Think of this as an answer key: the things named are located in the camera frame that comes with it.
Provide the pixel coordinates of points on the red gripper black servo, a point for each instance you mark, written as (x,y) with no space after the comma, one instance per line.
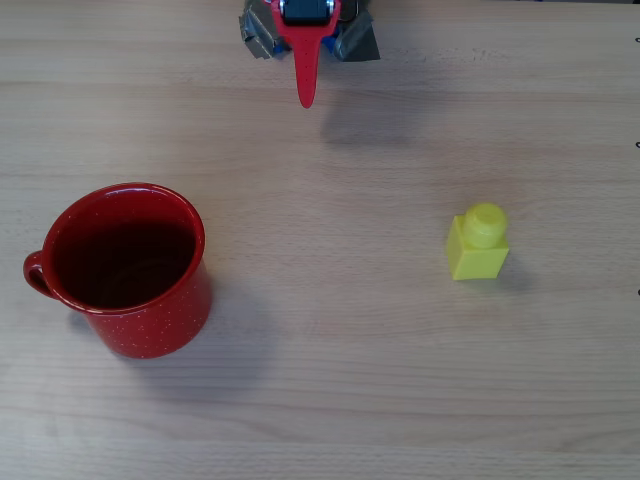
(305,37)

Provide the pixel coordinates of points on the yellow-green toy building block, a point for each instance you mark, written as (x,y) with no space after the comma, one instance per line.
(477,262)

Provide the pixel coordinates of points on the red enamel mug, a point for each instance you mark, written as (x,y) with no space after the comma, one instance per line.
(150,330)

